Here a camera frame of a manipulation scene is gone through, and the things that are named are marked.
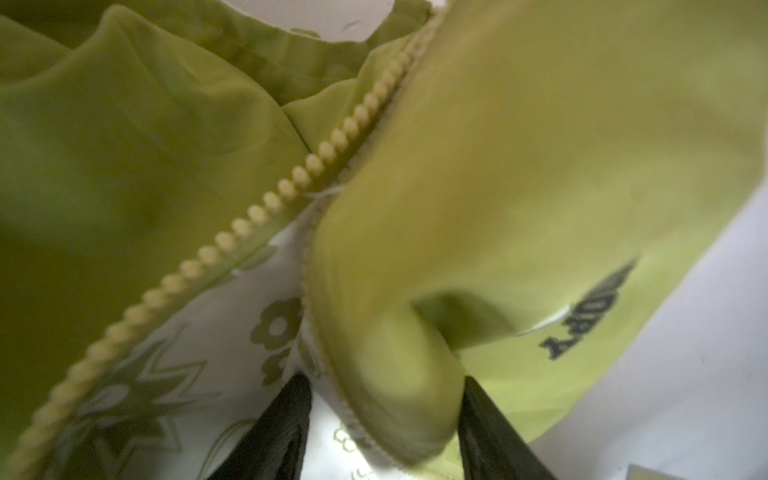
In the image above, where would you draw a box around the green zip-up hooded jacket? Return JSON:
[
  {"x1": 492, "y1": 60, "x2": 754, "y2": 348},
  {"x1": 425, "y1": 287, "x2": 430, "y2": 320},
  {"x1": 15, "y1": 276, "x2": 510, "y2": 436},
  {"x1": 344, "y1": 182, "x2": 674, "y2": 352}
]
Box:
[{"x1": 1, "y1": 1, "x2": 767, "y2": 479}]

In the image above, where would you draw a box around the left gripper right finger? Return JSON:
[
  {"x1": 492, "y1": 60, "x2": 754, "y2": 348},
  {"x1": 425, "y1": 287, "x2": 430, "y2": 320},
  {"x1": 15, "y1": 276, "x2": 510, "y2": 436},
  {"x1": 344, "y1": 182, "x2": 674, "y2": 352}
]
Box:
[{"x1": 457, "y1": 376, "x2": 555, "y2": 480}]

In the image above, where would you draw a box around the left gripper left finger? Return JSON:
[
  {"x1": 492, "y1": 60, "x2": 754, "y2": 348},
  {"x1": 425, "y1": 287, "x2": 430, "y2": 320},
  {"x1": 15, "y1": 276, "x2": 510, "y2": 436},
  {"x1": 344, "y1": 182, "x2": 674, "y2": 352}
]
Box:
[{"x1": 209, "y1": 373, "x2": 312, "y2": 480}]

